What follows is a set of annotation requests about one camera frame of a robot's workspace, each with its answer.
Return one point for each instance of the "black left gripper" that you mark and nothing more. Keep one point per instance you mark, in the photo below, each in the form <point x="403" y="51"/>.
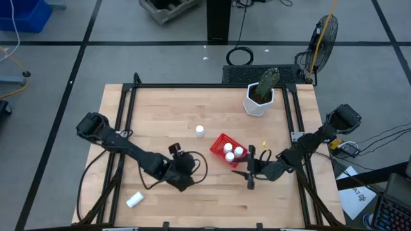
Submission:
<point x="181" y="173"/>

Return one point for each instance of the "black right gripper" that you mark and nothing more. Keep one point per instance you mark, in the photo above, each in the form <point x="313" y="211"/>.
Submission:
<point x="258" y="168"/>

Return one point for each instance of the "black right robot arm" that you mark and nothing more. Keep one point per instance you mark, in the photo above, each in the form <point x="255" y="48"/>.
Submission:
<point x="308" y="141"/>

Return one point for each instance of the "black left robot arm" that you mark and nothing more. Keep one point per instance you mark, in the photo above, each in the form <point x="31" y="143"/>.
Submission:
<point x="128" y="147"/>

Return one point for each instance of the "red plastic mesh basket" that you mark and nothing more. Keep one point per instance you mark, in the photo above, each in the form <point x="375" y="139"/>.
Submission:
<point x="218" y="144"/>

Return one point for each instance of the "white hexagonal plant pot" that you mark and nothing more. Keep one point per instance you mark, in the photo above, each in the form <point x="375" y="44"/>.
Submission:
<point x="253" y="107"/>

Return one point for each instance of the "green cactus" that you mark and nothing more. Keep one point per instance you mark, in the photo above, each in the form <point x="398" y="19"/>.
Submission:
<point x="268" y="81"/>

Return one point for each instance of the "black perforated case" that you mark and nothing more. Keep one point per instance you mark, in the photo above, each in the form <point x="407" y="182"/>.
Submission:
<point x="237" y="75"/>

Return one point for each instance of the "black power supply box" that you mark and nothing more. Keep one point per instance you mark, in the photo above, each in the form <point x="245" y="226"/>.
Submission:
<point x="348" y="150"/>

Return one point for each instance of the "white paper sheet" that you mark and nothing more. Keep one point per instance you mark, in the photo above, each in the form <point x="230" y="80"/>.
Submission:
<point x="356" y="199"/>

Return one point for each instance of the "black column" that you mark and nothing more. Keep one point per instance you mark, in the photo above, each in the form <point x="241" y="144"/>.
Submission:
<point x="218" y="19"/>

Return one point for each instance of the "black floor fan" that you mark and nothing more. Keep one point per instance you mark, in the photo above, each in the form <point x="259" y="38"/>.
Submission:
<point x="317" y="32"/>

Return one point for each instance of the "black keyboard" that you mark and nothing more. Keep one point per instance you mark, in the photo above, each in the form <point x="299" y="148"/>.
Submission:
<point x="393" y="215"/>

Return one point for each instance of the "black laptop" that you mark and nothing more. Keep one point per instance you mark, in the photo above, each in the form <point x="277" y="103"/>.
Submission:
<point x="399" y="187"/>

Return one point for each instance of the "grey wooden crate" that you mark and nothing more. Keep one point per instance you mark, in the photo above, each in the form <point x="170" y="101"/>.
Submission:
<point x="160" y="16"/>

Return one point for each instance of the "black stand foot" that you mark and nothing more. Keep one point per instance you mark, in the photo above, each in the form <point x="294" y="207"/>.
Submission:
<point x="4" y="107"/>

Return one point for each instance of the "grey stand base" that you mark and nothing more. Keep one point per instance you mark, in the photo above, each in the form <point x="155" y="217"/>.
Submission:
<point x="13" y="78"/>

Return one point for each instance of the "blue plastic bin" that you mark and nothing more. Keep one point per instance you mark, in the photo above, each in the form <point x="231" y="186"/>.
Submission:
<point x="25" y="16"/>

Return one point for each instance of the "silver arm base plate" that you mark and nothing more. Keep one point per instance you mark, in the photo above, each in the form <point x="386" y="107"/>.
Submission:
<point x="297" y="136"/>

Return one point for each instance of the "black aluminium table frame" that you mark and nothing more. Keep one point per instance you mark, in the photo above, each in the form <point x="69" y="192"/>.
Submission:
<point x="208" y="85"/>

